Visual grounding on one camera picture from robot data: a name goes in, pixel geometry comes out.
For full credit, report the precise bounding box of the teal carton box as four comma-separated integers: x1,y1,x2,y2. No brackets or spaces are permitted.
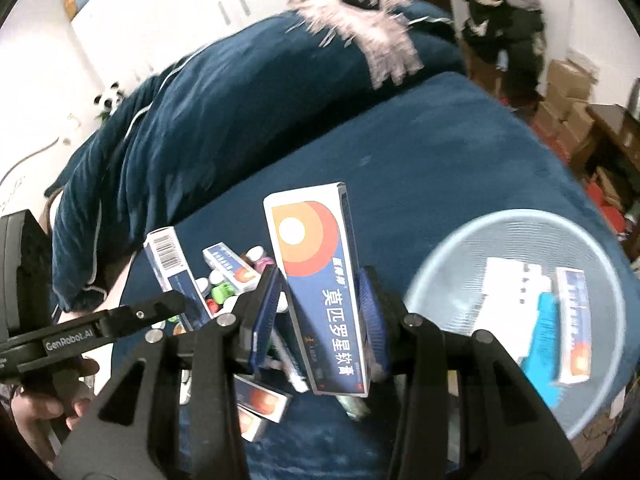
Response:
519,292,567,409

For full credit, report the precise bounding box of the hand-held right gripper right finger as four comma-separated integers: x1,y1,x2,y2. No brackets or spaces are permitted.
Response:
355,266,584,480

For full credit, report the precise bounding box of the blue plush bedspread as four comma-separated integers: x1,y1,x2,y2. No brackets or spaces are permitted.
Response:
107,71,640,480

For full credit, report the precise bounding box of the light blue mesh basket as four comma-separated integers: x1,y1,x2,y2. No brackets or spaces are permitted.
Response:
404,208,629,439

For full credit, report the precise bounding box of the pile of dark clothes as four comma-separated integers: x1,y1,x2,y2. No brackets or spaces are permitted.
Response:
461,0,547,108

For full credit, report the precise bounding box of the white wardrobe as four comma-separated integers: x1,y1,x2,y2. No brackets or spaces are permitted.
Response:
70,0,297,93

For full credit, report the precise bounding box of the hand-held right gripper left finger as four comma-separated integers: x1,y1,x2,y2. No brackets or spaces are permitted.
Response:
52,266,286,480

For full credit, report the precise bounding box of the person's left hand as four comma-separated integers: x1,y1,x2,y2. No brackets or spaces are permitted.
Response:
10,358,101,461

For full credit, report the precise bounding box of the pink fringed scarf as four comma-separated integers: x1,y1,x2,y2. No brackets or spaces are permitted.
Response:
287,0,427,88

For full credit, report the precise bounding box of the pile of colourful bottle caps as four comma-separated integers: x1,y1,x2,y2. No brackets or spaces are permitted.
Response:
172,245,289,406

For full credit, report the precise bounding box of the dark blue duvet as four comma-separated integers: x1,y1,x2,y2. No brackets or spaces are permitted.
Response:
45,0,468,311

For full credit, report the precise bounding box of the panda plush toy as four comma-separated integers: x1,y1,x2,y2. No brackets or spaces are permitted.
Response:
94,82,127,123

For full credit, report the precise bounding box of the stack of cardboard boxes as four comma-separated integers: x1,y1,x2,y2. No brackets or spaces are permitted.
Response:
532,59,601,163

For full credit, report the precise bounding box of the dark wooden table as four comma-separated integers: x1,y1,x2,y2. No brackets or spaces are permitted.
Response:
582,102,640,206

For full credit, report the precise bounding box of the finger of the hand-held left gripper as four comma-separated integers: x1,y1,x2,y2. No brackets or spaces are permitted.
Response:
106,290,187,344

